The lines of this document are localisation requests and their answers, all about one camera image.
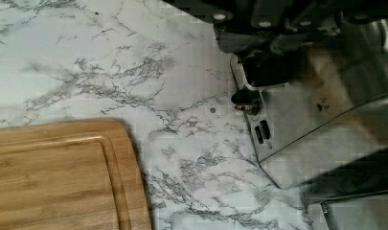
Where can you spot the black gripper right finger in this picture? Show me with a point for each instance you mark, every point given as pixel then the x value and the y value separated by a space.
pixel 361 15

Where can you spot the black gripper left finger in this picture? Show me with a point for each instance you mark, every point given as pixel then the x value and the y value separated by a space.
pixel 253 62

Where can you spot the stainless steel toaster oven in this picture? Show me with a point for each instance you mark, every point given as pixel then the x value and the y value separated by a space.
pixel 367 211

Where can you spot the bamboo cutting board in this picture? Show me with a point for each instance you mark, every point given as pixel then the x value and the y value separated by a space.
pixel 80 175

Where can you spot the silver two-slot toaster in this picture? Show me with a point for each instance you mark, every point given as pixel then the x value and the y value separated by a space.
pixel 335 113

